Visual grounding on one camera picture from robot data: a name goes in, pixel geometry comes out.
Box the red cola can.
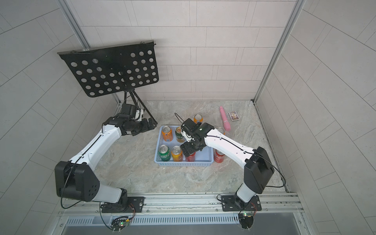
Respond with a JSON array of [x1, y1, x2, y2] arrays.
[[185, 152, 196, 162], [213, 149, 225, 163]]

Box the yellow-orange Schweppes can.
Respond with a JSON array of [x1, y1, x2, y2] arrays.
[[171, 146, 183, 162]]

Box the orange Fanta can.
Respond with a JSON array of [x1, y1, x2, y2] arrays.
[[193, 114, 203, 123], [217, 127, 226, 135]]

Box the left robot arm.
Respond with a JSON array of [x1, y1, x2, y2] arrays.
[[54, 116, 158, 204]]

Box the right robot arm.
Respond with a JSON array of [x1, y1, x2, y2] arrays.
[[181, 119, 275, 205]]

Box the light blue plastic basket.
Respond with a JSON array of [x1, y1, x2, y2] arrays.
[[154, 125, 214, 166]]

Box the green gold-top tea can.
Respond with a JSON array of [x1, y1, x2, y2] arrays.
[[175, 127, 185, 143]]

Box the orange soda can back-left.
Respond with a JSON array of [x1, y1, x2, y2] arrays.
[[162, 125, 173, 142]]

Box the pink foam cylinder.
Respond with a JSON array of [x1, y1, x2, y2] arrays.
[[219, 106, 231, 131]]

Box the green Sprite can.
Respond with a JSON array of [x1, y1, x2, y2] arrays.
[[158, 145, 171, 162]]

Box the small playing card box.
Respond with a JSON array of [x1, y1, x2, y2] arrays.
[[228, 111, 240, 121]]

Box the black perforated music stand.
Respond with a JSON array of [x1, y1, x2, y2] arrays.
[[57, 40, 160, 125]]

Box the right circuit board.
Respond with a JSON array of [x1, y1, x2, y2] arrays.
[[238, 212, 254, 230]]

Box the circuit board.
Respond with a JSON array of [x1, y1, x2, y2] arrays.
[[111, 216, 130, 233], [238, 212, 254, 230]]

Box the left circuit board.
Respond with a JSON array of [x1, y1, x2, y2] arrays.
[[111, 216, 130, 233]]

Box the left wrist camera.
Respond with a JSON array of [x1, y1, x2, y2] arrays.
[[120, 103, 142, 120]]

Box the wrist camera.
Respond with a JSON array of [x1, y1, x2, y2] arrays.
[[181, 118, 202, 142], [120, 103, 142, 120]]

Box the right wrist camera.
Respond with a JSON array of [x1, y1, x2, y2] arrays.
[[181, 118, 202, 142]]

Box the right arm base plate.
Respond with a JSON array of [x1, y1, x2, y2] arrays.
[[218, 195, 262, 212]]

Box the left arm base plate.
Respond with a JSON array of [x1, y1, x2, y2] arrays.
[[100, 196, 145, 213]]

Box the aluminium mounting rail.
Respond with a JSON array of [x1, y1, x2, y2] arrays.
[[57, 192, 305, 218]]

